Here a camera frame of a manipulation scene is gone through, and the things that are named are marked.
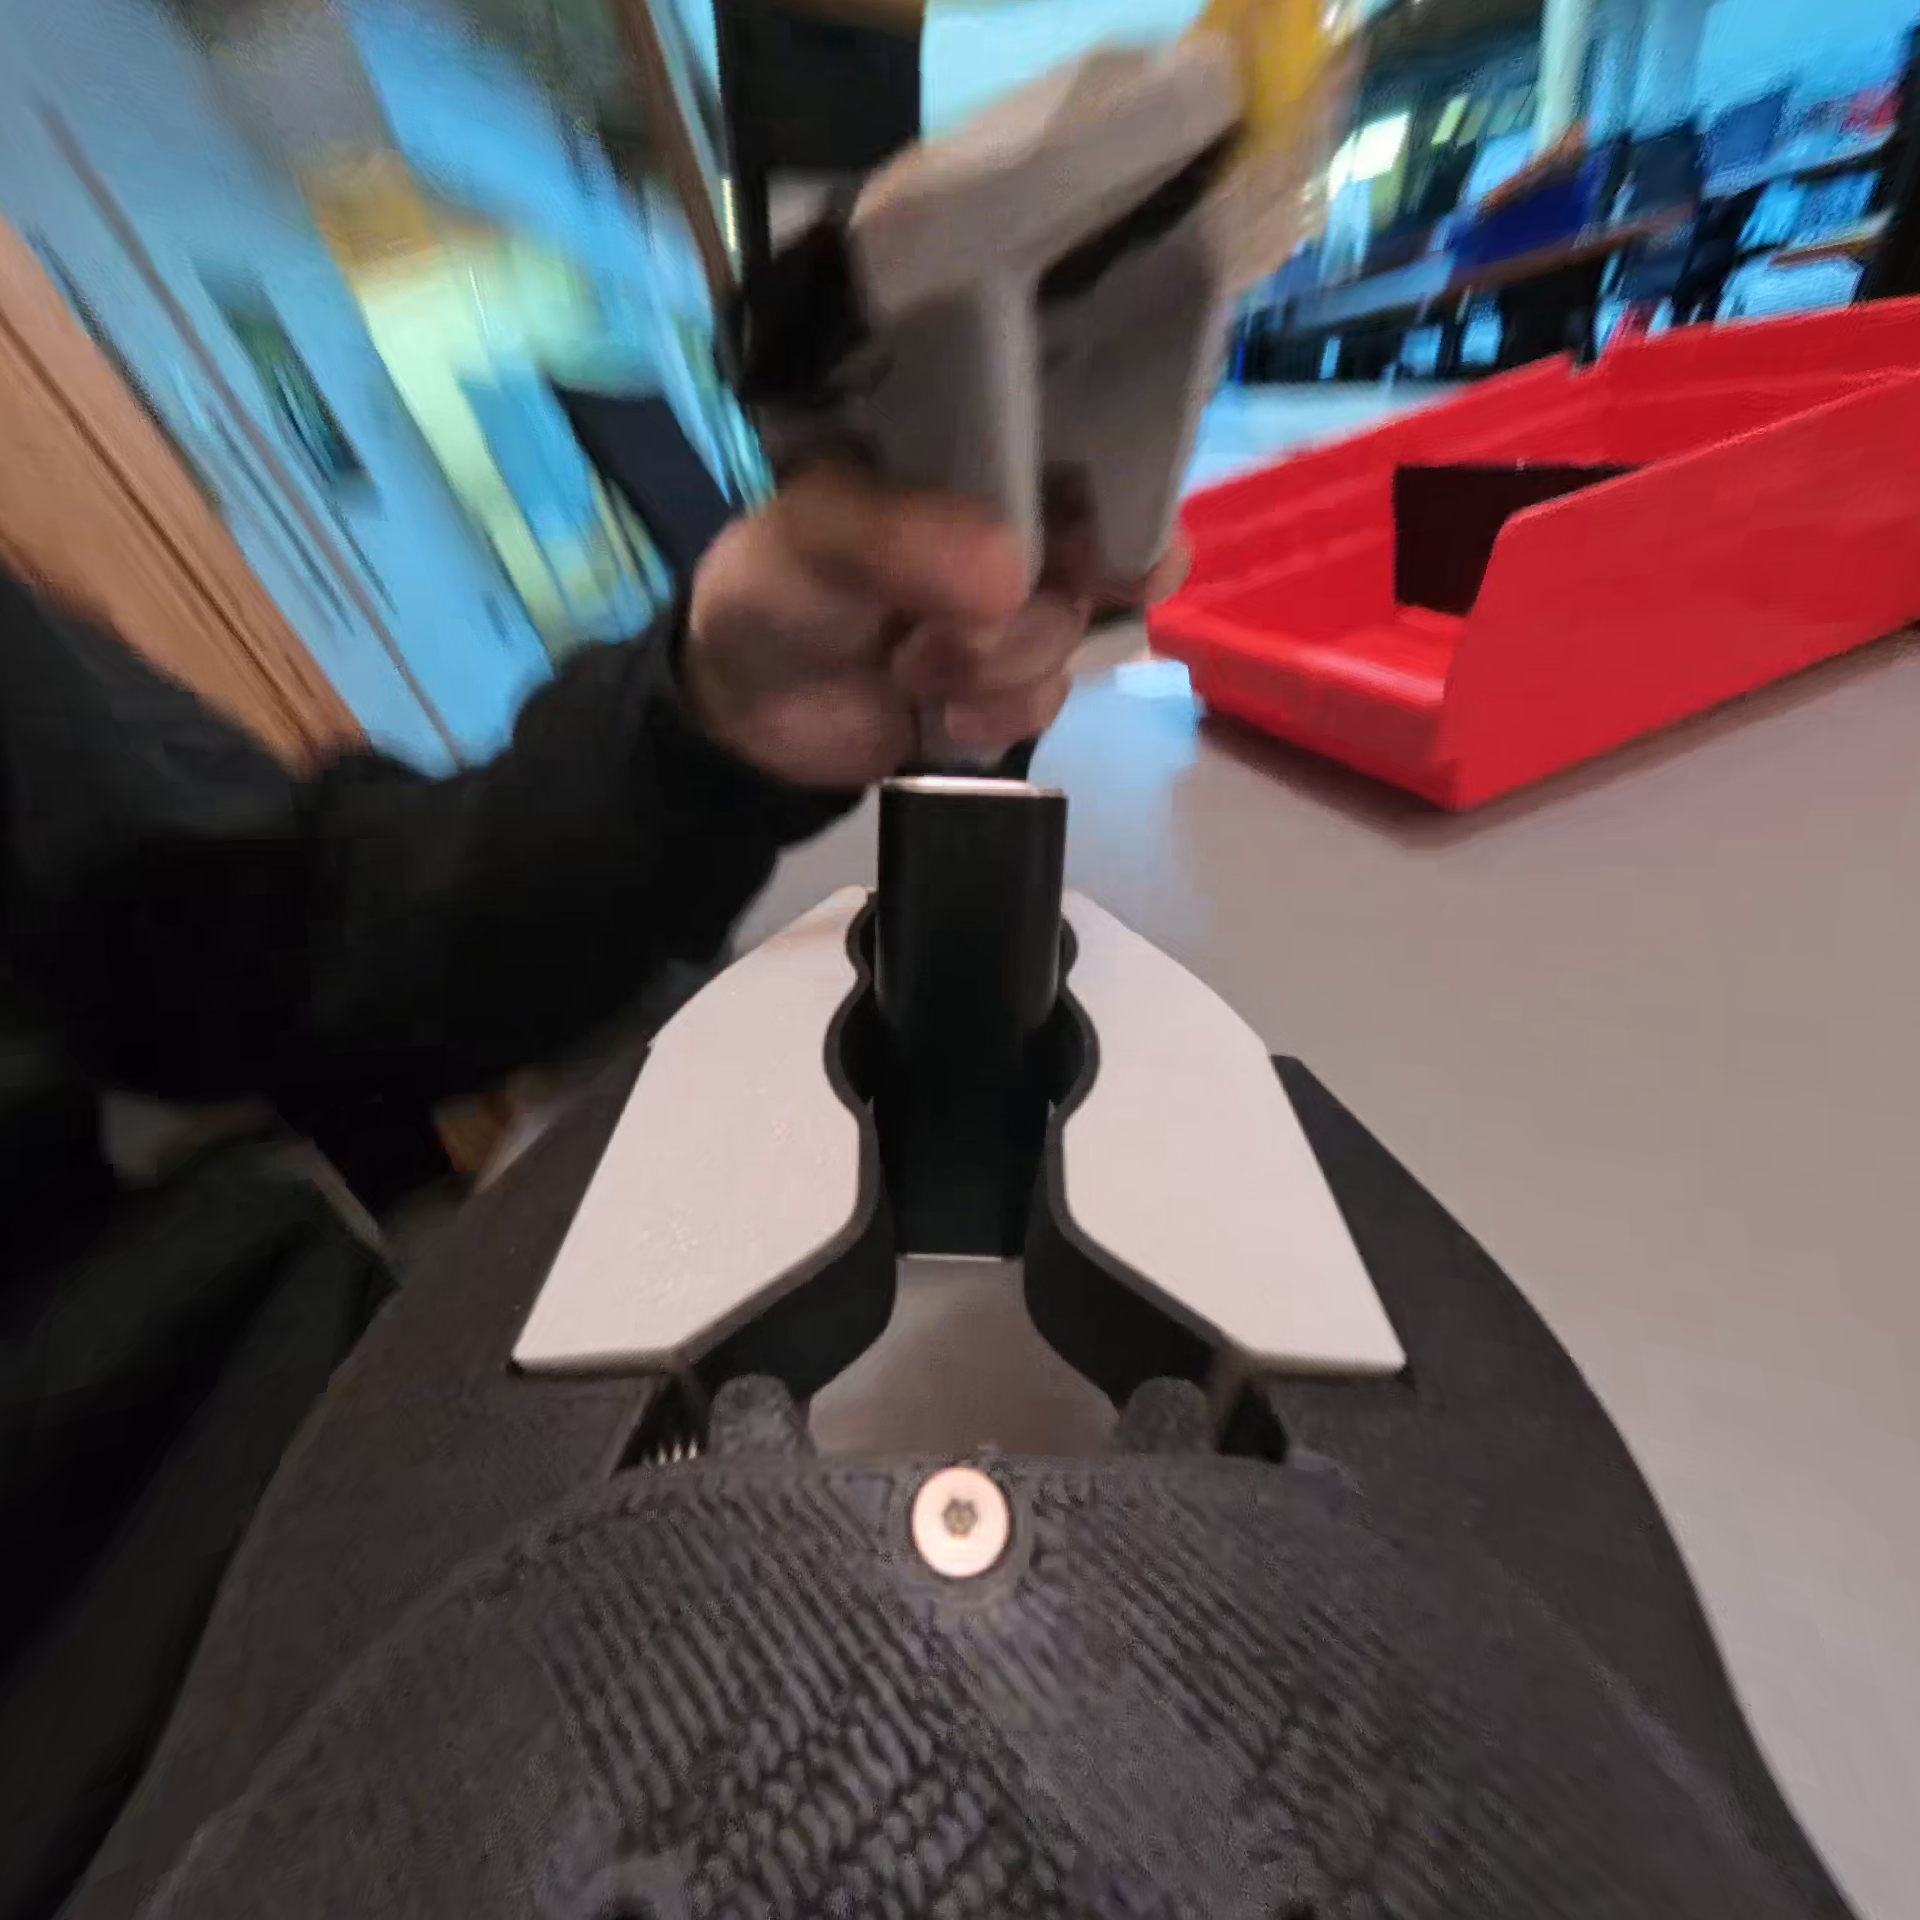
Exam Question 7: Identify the light wooden panel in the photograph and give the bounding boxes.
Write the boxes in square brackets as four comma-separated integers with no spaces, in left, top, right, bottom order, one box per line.
[0,225,368,776]

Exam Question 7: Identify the red plastic bin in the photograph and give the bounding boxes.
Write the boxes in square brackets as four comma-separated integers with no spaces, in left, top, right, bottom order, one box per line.
[1147,297,1920,811]

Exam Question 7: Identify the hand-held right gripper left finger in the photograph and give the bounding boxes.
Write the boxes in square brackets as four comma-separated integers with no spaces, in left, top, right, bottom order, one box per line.
[510,884,903,1433]

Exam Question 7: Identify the person's black clothing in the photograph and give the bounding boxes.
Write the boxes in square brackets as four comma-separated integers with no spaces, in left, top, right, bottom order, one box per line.
[0,1049,406,1848]

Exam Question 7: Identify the storage shelves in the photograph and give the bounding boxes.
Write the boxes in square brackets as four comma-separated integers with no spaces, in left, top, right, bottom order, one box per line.
[1237,0,1920,385]

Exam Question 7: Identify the person's left hand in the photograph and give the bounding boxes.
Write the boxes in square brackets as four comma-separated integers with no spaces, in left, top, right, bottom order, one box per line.
[679,461,1192,793]

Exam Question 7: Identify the person's left forearm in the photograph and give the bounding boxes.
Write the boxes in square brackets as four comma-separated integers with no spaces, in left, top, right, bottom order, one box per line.
[0,562,864,1156]

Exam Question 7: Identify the dark ethernet port adapter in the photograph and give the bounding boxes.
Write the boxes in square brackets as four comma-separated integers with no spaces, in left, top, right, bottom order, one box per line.
[872,776,1072,1260]

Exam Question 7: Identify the black pillar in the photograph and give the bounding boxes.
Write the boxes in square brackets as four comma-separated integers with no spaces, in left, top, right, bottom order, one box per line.
[710,0,923,301]

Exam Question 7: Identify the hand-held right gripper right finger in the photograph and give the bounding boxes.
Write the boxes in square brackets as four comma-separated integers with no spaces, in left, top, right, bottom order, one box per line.
[1023,888,1413,1453]

